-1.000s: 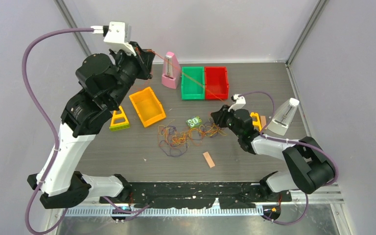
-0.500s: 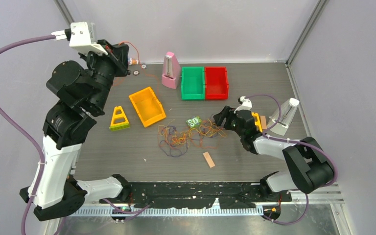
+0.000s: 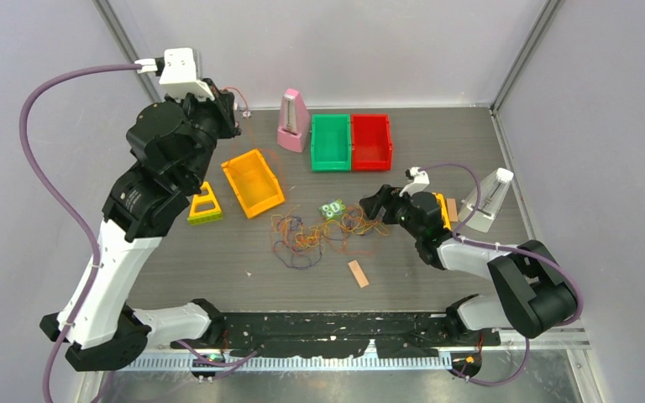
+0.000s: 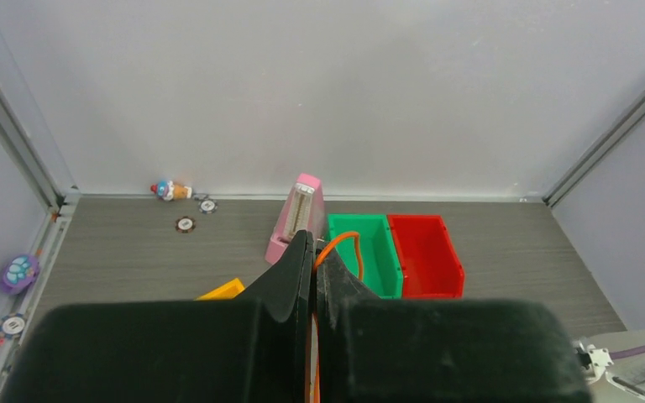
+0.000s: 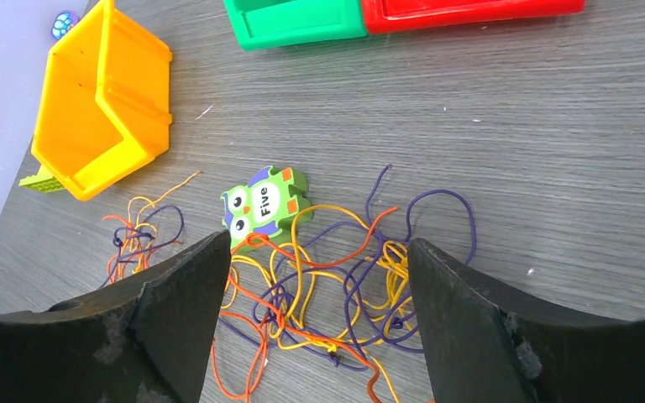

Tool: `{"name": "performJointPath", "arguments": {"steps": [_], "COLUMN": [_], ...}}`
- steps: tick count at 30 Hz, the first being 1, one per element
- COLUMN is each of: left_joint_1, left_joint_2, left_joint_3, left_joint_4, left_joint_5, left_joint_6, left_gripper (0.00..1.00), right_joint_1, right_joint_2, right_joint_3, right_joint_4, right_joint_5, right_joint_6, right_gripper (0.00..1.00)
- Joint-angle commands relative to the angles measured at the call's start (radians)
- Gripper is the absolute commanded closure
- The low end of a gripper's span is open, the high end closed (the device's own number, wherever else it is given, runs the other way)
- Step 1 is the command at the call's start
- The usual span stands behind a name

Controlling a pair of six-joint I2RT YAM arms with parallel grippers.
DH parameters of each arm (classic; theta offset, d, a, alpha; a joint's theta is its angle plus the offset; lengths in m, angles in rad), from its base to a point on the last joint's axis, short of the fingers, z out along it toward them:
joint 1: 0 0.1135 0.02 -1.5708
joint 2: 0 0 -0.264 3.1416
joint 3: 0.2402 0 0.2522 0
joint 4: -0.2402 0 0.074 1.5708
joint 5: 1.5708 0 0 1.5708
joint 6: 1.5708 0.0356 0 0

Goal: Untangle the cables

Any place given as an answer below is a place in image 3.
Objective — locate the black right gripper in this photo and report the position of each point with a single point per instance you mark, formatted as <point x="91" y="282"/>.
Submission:
<point x="387" y="196"/>

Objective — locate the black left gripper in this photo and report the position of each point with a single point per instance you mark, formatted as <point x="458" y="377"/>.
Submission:
<point x="222" y="106"/>

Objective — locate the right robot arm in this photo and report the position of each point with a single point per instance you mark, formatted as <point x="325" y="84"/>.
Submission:
<point x="532" y="295"/>

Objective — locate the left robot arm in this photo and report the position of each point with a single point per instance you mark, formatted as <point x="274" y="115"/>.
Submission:
<point x="172" y="142"/>

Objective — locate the green owl puzzle piece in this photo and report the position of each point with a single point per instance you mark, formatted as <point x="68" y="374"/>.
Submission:
<point x="332" y="209"/>

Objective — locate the red plastic bin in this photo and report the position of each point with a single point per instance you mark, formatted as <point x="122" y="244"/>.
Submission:
<point x="372" y="146"/>

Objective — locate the green plastic bin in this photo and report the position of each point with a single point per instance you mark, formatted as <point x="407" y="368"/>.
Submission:
<point x="331" y="142"/>

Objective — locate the yellow triangle block right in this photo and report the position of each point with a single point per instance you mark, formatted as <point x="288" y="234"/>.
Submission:
<point x="441" y="201"/>

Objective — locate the small tan wooden block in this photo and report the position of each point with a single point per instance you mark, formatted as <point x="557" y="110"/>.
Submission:
<point x="452" y="210"/>

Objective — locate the orange plastic bin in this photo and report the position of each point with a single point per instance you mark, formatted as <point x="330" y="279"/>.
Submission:
<point x="253" y="183"/>

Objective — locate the pink metronome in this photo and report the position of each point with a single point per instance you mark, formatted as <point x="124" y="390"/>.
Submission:
<point x="294" y="122"/>

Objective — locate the yellow green triangle block left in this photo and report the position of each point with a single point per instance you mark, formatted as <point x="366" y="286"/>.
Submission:
<point x="204" y="207"/>

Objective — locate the white metronome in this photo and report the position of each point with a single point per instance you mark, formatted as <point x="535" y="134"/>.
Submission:
<point x="484" y="208"/>

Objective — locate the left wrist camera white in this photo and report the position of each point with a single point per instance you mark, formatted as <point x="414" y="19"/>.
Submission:
<point x="178" y="72"/>

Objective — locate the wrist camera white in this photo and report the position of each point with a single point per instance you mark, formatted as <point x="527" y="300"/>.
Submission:
<point x="178" y="72"/>
<point x="417" y="180"/>

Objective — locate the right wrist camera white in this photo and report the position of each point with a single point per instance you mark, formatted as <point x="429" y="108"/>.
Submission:
<point x="417" y="180"/>

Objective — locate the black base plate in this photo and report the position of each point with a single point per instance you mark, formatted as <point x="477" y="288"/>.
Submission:
<point x="339" y="335"/>

